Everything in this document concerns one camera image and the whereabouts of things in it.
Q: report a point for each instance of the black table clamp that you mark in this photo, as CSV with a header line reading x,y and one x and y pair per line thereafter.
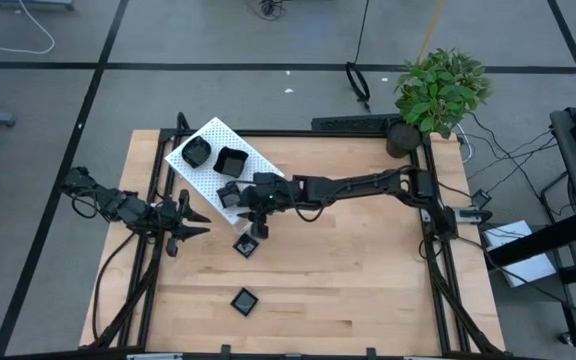
x,y
369,353
225,351

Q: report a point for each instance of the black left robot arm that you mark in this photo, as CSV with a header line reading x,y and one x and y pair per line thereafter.
x,y
123,207

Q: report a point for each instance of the white paper sheet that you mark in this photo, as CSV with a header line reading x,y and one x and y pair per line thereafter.
x,y
528,267

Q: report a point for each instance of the black desk leg frame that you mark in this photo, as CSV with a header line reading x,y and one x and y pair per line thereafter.
x,y
533,242

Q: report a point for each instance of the black aluminium table frame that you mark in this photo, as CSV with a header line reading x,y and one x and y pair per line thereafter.
x,y
318,133

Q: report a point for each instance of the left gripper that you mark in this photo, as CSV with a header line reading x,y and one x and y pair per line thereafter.
x,y
170,217

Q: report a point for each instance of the black wavy square mini plate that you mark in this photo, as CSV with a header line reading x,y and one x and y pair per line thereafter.
x,y
230,162

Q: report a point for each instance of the black power strip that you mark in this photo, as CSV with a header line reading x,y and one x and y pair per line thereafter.
x,y
353,122

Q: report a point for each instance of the small black square mini plate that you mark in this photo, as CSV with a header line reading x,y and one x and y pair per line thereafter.
x,y
227,199
244,302
246,245

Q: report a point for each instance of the green potted plant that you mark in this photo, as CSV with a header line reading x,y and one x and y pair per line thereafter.
x,y
438,95

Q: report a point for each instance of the grey cart base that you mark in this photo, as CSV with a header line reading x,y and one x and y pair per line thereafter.
x,y
28,4

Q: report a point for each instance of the black power adapter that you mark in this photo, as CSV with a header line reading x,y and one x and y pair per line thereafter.
x,y
481,199

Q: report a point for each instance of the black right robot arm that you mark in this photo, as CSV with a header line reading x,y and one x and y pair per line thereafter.
x,y
358,185

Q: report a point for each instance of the black oval mini plate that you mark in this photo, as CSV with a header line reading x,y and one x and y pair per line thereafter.
x,y
196,152

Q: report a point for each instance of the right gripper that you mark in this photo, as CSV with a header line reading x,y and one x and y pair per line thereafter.
x,y
273,192

